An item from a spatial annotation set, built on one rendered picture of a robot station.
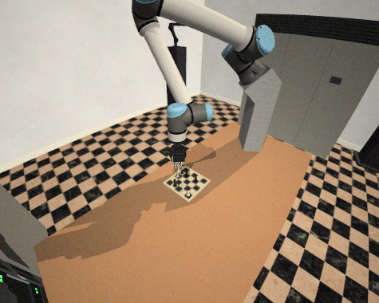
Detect chessboard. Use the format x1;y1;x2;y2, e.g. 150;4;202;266
163;166;211;202

